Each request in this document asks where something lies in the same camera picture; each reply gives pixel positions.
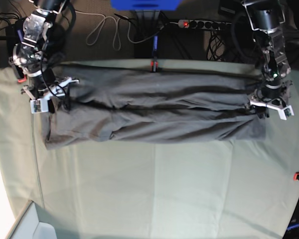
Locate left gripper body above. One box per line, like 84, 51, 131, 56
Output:
258, 83, 288, 102

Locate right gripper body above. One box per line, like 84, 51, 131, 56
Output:
29, 72, 56, 96

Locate grey t-shirt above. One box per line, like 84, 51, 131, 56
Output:
41, 65, 266, 149

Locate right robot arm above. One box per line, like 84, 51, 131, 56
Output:
9, 0, 77, 114

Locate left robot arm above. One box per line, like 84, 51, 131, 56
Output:
231, 0, 294, 120

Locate red clamp top left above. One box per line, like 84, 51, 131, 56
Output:
8, 57, 27, 83

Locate red clamp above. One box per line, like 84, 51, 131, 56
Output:
151, 35, 158, 73
8, 57, 27, 83

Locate red clamp top centre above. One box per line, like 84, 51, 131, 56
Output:
151, 35, 158, 73

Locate pale green table cloth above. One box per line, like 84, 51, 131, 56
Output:
0, 68, 299, 239

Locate blue box top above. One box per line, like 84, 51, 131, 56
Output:
111, 0, 181, 10

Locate black power strip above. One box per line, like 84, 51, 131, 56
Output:
177, 19, 231, 31

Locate blue clamp bottom right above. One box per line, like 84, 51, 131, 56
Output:
286, 223, 299, 231

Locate white bin bottom left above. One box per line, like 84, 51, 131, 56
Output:
0, 200, 57, 239

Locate white cable on floor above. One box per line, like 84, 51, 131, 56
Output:
74, 9, 123, 51

